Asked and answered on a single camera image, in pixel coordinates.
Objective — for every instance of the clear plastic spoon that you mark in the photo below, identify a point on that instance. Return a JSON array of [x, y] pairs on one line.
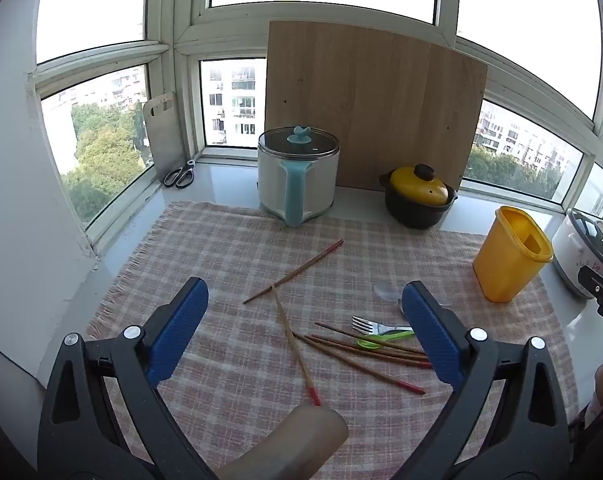
[[386, 292]]

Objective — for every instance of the beige cylinder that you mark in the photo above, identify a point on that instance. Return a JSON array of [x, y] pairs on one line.
[[291, 445]]

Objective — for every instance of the white rice cooker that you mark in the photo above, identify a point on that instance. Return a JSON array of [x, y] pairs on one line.
[[566, 255]]

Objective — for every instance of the grey plastic cutting board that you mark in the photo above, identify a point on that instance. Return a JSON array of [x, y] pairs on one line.
[[161, 140]]

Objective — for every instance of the black casserole pot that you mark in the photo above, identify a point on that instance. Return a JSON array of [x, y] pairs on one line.
[[411, 215]]

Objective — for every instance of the metal fork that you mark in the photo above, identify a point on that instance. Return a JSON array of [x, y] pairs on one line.
[[381, 329]]

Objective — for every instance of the green plastic spoon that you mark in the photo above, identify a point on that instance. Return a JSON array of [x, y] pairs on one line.
[[369, 344]]

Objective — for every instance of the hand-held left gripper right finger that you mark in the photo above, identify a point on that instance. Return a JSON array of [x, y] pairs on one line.
[[431, 332]]

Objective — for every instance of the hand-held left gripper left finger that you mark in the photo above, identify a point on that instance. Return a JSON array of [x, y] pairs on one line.
[[176, 332]]

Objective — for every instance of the yellow pot lid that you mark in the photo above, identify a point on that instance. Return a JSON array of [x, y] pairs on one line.
[[416, 187]]

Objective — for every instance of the yellow plastic container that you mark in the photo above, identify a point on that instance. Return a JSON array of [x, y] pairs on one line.
[[501, 270]]

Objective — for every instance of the white window frame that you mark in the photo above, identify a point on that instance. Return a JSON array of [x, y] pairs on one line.
[[176, 10]]

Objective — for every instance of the pink checkered cloth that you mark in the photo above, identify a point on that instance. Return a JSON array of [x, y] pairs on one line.
[[231, 260]]

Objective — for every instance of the wooden board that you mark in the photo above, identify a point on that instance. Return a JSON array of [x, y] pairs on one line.
[[371, 100]]

